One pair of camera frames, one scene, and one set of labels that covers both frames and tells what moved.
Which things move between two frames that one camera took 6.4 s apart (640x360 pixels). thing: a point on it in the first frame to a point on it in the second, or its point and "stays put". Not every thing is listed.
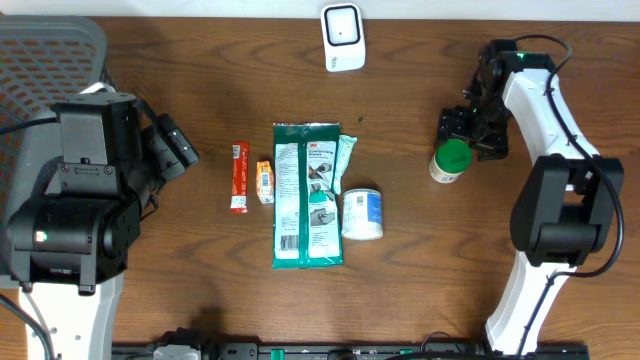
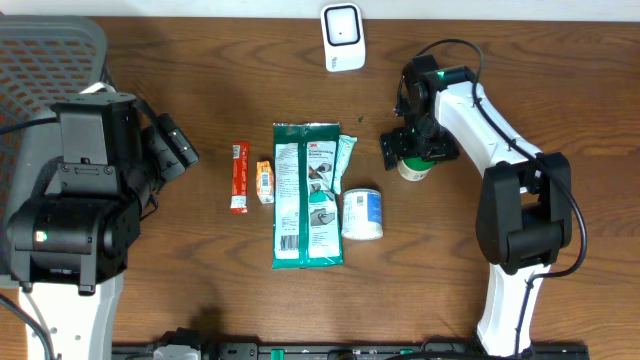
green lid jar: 450,159 to 414,169
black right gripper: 453,123 to 446,149
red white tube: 240,169 stays put
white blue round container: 362,217 stays put
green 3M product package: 306,213 stays put
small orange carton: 265,182 stays put
